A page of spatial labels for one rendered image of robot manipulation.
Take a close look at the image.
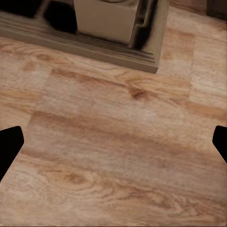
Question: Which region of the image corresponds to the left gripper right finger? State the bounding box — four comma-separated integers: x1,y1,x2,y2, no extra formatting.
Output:
212,125,227,163

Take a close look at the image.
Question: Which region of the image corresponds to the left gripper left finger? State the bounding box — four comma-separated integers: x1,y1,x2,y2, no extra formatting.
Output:
0,126,24,181

